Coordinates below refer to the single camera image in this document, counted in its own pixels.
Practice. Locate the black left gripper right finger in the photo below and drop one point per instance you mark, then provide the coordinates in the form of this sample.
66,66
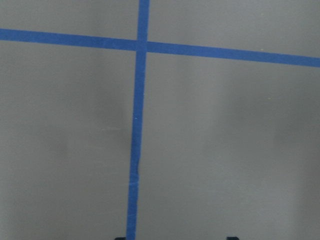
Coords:
232,238

